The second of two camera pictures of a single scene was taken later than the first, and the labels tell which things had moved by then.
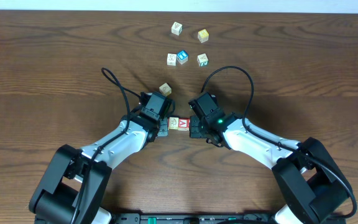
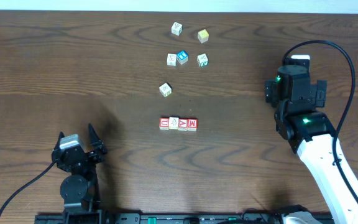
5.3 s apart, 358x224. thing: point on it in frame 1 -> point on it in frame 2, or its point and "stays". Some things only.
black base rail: x=192 y=218 stays
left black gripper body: x=163 y=127 -> x=81 y=154
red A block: x=184 y=124 stays
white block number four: x=171 y=59 stays
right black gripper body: x=199 y=129 -> x=271 y=87
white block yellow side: x=173 y=123 stays
